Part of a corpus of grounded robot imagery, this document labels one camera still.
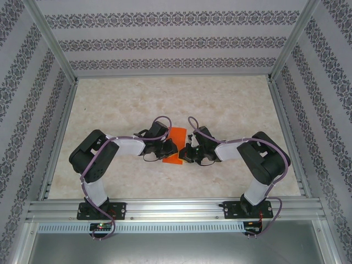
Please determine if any orange paper sheet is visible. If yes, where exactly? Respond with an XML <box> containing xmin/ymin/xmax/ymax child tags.
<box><xmin>162</xmin><ymin>127</ymin><xmax>188</xmax><ymax>166</ymax></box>

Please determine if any aluminium mounting rail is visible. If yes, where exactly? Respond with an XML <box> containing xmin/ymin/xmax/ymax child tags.
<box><xmin>26</xmin><ymin>200</ymin><xmax>327</xmax><ymax>221</ymax></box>

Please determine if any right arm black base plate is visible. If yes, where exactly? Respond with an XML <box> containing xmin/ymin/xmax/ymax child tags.
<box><xmin>224</xmin><ymin>200</ymin><xmax>274</xmax><ymax>220</ymax></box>

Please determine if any slotted grey cable duct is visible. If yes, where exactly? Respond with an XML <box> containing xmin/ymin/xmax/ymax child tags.
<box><xmin>37</xmin><ymin>222</ymin><xmax>245</xmax><ymax>234</ymax></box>

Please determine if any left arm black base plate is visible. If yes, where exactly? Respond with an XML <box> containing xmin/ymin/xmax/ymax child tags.
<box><xmin>76</xmin><ymin>202</ymin><xmax>127</xmax><ymax>221</ymax></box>

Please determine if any aluminium side rail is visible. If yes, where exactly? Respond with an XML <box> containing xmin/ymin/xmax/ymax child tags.
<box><xmin>37</xmin><ymin>81</ymin><xmax>79</xmax><ymax>201</ymax></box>
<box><xmin>268</xmin><ymin>81</ymin><xmax>311</xmax><ymax>199</ymax></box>

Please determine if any aluminium frame post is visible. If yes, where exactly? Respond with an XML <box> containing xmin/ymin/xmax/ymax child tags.
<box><xmin>268</xmin><ymin>0</ymin><xmax>322</xmax><ymax>83</ymax></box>
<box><xmin>24</xmin><ymin>0</ymin><xmax>79</xmax><ymax>83</ymax></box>

